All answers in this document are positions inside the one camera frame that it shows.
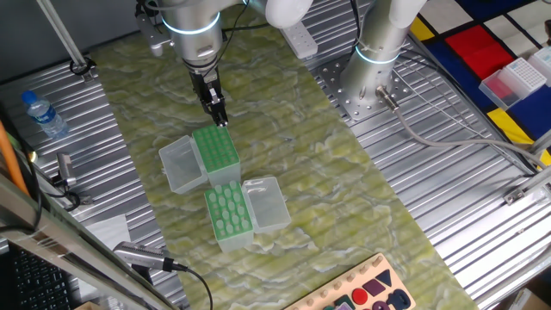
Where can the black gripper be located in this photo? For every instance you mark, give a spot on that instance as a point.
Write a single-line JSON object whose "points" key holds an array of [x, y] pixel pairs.
{"points": [[204, 88]]}

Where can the green rack pipette tip box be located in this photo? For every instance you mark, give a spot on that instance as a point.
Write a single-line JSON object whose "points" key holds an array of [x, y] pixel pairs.
{"points": [[267, 206], [217, 150]]}

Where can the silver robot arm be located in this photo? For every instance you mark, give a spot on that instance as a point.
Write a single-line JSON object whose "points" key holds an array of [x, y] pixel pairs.
{"points": [[193, 39]]}

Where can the green marble pattern mat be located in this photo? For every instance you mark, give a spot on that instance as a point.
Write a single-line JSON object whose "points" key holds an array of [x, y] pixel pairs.
{"points": [[301, 172]]}

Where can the white power strip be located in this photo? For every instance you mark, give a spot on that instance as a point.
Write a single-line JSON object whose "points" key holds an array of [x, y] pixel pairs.
{"points": [[301, 41]]}

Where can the black tool at right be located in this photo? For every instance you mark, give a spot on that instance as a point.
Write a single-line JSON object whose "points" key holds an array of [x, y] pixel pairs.
{"points": [[65, 168]]}

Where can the clear water bottle blue cap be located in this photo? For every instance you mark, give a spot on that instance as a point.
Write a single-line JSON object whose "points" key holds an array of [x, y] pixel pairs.
{"points": [[45, 116]]}

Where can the slim aluminium pole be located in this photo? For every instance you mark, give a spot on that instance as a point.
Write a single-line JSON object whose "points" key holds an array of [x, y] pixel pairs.
{"points": [[61, 34]]}

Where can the orange tube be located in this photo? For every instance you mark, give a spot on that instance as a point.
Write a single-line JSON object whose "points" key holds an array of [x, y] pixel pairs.
{"points": [[10, 159]]}

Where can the wooden shape puzzle board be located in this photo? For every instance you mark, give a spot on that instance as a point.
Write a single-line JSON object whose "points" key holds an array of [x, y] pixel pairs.
{"points": [[355, 284]]}

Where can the teal puzzle piece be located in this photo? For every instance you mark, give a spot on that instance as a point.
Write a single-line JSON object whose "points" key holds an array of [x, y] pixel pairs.
{"points": [[343, 301]]}

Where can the red circle puzzle piece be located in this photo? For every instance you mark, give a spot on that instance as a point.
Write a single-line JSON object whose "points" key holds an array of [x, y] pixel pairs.
{"points": [[360, 296]]}

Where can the lilac puzzle piece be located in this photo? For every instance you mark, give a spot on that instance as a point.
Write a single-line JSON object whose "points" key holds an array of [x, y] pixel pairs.
{"points": [[344, 308]]}

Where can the purple square puzzle piece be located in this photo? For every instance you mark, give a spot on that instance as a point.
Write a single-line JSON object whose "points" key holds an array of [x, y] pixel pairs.
{"points": [[373, 287]]}

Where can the navy triangle puzzle piece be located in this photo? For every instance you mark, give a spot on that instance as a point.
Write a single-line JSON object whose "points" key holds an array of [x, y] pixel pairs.
{"points": [[385, 277]]}

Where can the black keyboard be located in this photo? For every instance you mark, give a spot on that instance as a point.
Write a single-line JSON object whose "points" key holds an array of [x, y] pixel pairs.
{"points": [[34, 284]]}

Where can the navy rounded puzzle piece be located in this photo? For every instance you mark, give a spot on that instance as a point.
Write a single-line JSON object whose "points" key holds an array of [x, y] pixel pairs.
{"points": [[388, 299]]}

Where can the purple rounded puzzle piece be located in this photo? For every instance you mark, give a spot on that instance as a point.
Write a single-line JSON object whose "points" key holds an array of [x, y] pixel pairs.
{"points": [[381, 306]]}

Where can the red blue yellow cloth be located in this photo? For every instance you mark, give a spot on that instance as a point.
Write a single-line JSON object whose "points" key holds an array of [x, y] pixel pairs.
{"points": [[473, 47]]}

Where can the small white rack tip box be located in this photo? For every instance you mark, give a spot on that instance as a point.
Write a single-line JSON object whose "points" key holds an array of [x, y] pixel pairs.
{"points": [[525, 73], [543, 60]]}

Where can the aluminium extrusion bar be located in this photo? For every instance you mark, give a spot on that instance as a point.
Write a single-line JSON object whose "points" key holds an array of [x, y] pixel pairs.
{"points": [[534, 183], [543, 144]]}

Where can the brown cardboard box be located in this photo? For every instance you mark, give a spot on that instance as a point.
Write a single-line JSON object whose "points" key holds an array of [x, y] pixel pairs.
{"points": [[534, 301]]}

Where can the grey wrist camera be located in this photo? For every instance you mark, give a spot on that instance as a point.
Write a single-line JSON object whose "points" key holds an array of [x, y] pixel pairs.
{"points": [[152, 39]]}

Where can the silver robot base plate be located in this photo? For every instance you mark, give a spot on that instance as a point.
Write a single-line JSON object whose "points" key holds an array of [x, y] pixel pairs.
{"points": [[344, 109]]}

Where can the silver depth camera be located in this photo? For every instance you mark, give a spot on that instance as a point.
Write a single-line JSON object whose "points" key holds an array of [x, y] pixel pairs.
{"points": [[138, 255]]}

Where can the grey aluminium frame rail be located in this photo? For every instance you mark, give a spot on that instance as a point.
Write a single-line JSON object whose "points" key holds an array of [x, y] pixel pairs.
{"points": [[43, 228]]}

